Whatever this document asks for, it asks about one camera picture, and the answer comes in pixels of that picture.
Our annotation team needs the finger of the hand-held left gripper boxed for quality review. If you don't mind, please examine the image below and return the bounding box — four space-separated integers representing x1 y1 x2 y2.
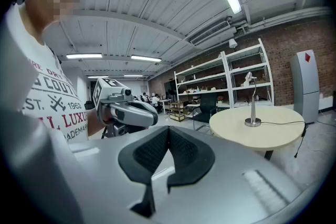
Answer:
110 101 158 126

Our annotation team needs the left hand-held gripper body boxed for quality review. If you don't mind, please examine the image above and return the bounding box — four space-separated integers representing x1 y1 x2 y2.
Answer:
92 77 132 138

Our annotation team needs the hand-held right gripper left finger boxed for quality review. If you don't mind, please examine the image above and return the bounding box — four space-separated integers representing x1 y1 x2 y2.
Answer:
118 125 170 218

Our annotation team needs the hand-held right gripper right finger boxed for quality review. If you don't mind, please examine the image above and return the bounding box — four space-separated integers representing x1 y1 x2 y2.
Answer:
166 125 216 194

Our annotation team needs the silver desk lamp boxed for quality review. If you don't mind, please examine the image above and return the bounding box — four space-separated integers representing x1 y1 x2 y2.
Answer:
243 71 262 128

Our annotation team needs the person's left forearm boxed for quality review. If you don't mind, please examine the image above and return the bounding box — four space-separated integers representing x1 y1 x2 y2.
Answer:
87 107 106 137

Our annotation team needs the person's left hand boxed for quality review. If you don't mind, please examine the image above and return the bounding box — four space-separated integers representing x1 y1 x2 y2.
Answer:
102 106 116 125

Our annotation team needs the wooden tiered cart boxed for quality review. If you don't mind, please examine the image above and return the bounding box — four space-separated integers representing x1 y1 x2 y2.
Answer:
169 101 186 123

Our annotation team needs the white printed t-shirt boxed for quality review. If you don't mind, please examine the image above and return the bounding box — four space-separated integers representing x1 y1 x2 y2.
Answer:
0 4 90 145

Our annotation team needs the black office chair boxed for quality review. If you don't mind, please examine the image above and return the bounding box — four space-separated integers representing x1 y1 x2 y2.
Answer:
192 93 219 131

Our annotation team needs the white metal shelf unit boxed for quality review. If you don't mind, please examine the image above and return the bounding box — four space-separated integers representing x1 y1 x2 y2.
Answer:
174 51 234 113
222 38 275 109

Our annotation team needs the person's head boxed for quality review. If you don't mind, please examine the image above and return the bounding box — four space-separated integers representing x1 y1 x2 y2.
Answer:
15 0 89 42

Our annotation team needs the ceiling air conditioner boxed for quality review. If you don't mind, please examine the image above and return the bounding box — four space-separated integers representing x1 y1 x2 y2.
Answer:
188 20 238 47

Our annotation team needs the grey refrigerator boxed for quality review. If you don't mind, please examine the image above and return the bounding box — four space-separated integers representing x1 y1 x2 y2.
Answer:
290 49 321 124

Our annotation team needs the thin dark cable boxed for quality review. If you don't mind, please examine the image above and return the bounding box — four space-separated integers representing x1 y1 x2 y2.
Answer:
259 120 308 158

